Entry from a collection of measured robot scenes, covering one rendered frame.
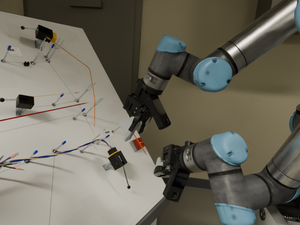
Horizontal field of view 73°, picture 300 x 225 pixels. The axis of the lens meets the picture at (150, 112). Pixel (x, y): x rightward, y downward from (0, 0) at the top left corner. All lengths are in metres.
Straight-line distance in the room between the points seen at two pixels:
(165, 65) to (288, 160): 0.37
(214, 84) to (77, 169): 0.57
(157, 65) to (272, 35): 0.28
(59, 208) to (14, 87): 0.45
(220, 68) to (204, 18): 1.97
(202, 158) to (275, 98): 2.17
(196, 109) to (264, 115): 0.75
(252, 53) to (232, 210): 0.33
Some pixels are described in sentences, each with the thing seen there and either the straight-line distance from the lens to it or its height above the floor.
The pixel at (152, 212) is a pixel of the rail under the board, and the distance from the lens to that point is 0.99.
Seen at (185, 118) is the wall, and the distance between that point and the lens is 2.44.
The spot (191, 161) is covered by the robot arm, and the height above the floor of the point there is 1.26.
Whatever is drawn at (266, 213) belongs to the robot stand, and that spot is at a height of 1.11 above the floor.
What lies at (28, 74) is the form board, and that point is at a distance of 0.93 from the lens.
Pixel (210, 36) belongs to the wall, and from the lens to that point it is 2.40.
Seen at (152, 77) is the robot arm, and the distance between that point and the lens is 0.61.
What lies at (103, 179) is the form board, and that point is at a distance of 0.86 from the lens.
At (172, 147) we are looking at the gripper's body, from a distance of 0.63.
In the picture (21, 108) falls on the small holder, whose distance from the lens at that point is 0.80.
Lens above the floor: 1.49
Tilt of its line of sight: 14 degrees down
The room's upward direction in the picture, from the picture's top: 4 degrees clockwise
